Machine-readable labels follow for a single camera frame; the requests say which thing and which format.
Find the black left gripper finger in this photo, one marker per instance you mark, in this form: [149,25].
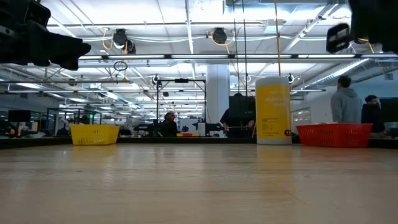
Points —
[68,49]

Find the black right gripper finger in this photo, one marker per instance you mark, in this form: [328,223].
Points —
[339,39]

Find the person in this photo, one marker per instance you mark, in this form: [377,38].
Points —
[372,113]
[345,105]
[225,123]
[169,124]

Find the black monitor screen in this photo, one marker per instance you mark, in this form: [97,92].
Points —
[390,109]
[242,107]
[18,115]

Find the yellow plastic basket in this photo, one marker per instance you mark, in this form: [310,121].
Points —
[93,134]

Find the red plastic basket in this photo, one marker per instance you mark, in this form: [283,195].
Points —
[334,135]

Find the white yellow-label wipes canister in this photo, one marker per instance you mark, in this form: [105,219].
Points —
[273,112]

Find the white building column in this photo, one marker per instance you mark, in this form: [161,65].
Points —
[217,93]

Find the black background station frame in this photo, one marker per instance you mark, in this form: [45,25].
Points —
[157,99]

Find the black metal table frame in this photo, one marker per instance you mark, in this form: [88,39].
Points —
[186,140]

